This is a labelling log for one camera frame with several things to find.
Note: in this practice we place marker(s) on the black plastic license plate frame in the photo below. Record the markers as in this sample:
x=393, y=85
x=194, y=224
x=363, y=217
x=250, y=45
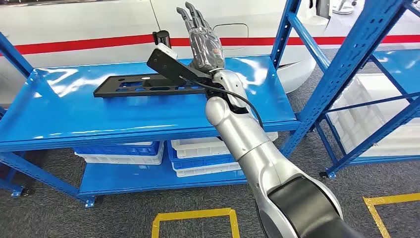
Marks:
x=111, y=89

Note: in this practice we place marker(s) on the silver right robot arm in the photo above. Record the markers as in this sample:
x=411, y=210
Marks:
x=249, y=141

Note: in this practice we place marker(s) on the blue metal shelf rack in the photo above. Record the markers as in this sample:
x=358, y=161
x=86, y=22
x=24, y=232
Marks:
x=98, y=111
x=400, y=65

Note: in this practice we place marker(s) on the red barrier belt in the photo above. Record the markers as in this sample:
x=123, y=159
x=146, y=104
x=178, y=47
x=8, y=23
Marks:
x=256, y=41
x=82, y=42

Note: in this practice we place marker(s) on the yellow floor tape square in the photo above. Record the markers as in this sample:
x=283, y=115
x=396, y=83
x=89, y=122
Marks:
x=197, y=214
x=393, y=199

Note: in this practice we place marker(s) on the large white plastic crate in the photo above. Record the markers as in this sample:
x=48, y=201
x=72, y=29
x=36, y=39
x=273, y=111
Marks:
x=367, y=108

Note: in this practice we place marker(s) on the white car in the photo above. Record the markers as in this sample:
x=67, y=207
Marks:
x=82, y=23

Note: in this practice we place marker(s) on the white round stand base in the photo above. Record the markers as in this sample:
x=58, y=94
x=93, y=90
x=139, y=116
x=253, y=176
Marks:
x=343, y=8

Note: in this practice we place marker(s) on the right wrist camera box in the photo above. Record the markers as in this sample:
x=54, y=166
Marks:
x=167, y=67

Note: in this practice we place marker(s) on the black barrier post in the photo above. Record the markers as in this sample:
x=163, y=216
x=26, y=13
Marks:
x=162, y=37

